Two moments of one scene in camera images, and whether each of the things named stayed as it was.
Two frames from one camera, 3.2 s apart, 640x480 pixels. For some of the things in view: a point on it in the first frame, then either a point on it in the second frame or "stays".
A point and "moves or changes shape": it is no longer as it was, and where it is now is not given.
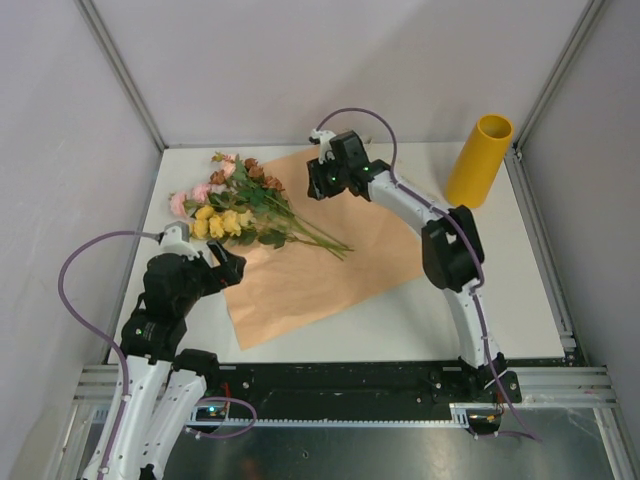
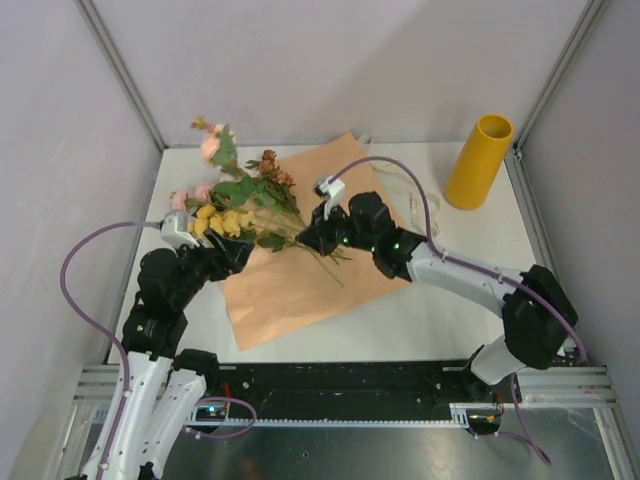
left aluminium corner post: x=98 y=25 stays
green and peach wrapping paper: x=284 y=289 stays
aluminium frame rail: x=539 y=243 stays
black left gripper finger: x=218 y=251 -> x=216 y=239
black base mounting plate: x=324 y=390 stays
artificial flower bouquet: x=242 y=205 moves or changes shape
